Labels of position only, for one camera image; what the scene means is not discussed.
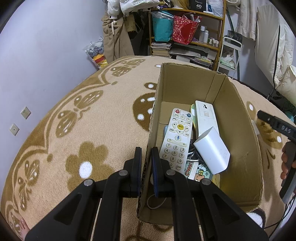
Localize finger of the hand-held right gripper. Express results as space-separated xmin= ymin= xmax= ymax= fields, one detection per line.
xmin=257 ymin=110 xmax=278 ymax=127

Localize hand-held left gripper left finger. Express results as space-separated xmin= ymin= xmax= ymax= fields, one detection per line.
xmin=25 ymin=147 xmax=142 ymax=241

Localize plastic bag of toys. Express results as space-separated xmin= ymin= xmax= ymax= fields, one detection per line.
xmin=84 ymin=40 xmax=108 ymax=69

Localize cartoon earbuds case with tag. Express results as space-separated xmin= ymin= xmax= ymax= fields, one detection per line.
xmin=184 ymin=161 xmax=213 ymax=181

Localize bunch of keys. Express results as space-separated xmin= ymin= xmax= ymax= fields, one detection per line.
xmin=187 ymin=139 xmax=201 ymax=161

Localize white trolley cart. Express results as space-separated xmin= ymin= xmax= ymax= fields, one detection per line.
xmin=217 ymin=36 xmax=242 ymax=80

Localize stack of books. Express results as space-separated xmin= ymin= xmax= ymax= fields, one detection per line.
xmin=151 ymin=42 xmax=173 ymax=57

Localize white rectangular device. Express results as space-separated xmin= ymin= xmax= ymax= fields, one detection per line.
xmin=194 ymin=100 xmax=219 ymax=139

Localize person's right hand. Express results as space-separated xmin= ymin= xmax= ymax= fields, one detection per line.
xmin=281 ymin=148 xmax=296 ymax=180

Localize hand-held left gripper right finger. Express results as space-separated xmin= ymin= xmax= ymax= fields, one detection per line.
xmin=151 ymin=147 xmax=269 ymax=241

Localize row of cosmetic bottles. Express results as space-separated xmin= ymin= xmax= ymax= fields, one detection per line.
xmin=199 ymin=25 xmax=220 ymax=48

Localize blond wig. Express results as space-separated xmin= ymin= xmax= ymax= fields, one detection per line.
xmin=173 ymin=0 xmax=190 ymax=10

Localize person's bare foot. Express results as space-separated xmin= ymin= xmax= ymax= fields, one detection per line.
xmin=18 ymin=219 xmax=30 ymax=241

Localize white power adapter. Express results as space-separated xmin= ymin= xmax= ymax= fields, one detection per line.
xmin=193 ymin=127 xmax=230 ymax=175

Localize wooden shelf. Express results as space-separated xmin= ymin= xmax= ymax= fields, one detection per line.
xmin=148 ymin=7 xmax=226 ymax=70

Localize white remote control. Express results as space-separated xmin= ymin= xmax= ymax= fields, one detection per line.
xmin=159 ymin=108 xmax=193 ymax=173

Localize white puffer jacket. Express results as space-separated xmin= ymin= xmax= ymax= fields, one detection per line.
xmin=106 ymin=0 xmax=162 ymax=19

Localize teal storage box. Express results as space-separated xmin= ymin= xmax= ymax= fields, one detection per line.
xmin=153 ymin=11 xmax=174 ymax=42

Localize black box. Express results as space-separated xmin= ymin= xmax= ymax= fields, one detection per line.
xmin=189 ymin=0 xmax=207 ymax=11

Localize flower printed beige blanket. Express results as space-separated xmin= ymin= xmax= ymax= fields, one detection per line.
xmin=0 ymin=56 xmax=296 ymax=241

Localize red gift bag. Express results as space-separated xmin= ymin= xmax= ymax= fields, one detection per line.
xmin=172 ymin=15 xmax=200 ymax=44

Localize black cable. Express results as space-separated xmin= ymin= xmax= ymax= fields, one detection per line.
xmin=264 ymin=204 xmax=292 ymax=230

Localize pile of papers and booklets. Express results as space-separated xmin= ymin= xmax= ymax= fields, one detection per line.
xmin=169 ymin=44 xmax=213 ymax=67

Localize beige trousers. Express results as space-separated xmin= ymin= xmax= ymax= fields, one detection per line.
xmin=103 ymin=14 xmax=134 ymax=62

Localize white cable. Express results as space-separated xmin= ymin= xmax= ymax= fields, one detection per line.
xmin=147 ymin=195 xmax=167 ymax=209

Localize cardboard box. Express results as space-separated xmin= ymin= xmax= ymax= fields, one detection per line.
xmin=136 ymin=62 xmax=264 ymax=224

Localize white paper bag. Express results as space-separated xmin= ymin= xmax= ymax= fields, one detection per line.
xmin=207 ymin=0 xmax=223 ymax=16

